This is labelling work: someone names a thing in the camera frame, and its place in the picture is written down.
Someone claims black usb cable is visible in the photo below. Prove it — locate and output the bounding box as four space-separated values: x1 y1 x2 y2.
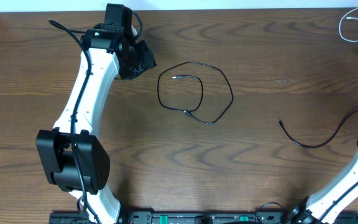
157 61 234 125
278 104 358 149

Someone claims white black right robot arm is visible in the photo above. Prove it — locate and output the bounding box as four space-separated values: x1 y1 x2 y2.
284 140 358 223

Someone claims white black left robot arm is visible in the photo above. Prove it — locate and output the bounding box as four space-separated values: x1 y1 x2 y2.
35 4 156 223

